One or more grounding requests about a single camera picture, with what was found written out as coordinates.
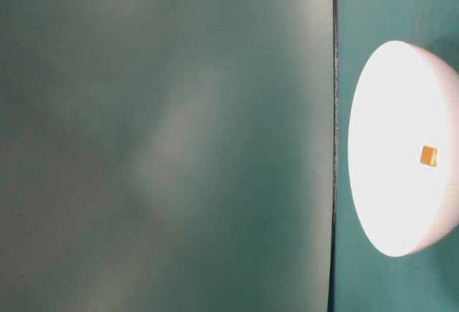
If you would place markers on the white round bowl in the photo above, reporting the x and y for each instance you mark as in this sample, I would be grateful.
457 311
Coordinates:
405 98

